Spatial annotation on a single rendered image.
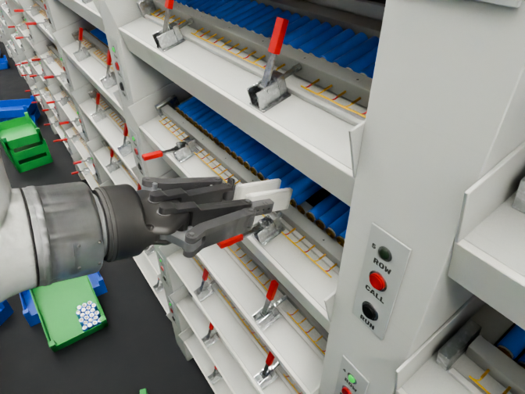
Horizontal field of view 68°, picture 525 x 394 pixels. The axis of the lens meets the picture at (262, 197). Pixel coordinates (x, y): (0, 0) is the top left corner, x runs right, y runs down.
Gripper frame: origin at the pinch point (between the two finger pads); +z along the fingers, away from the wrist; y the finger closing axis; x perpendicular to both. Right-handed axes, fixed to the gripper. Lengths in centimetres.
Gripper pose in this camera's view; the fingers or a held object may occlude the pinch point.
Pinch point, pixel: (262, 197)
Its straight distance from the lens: 50.2
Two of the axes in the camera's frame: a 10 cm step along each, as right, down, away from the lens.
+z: 8.0, -1.4, 5.8
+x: 2.0, -8.6, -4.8
